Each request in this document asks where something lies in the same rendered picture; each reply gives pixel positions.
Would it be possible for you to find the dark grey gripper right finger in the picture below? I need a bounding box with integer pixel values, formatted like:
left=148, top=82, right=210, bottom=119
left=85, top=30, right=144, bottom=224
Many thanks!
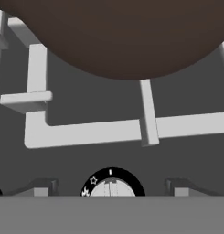
left=164, top=177, right=223, bottom=197

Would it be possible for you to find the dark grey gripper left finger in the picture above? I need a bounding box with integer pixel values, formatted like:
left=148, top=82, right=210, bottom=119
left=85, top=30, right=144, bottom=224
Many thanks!
left=1, top=177, right=59, bottom=197

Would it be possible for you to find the dark brown kettle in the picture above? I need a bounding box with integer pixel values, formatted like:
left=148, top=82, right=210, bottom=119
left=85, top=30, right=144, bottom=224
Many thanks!
left=0, top=0, right=224, bottom=82

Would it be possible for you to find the white hob grate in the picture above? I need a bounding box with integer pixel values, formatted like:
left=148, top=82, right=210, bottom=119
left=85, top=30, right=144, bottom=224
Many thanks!
left=0, top=16, right=224, bottom=150
left=0, top=6, right=10, bottom=106

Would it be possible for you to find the dark grey hob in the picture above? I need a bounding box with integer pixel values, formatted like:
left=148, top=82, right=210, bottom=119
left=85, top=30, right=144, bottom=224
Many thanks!
left=0, top=5, right=224, bottom=197

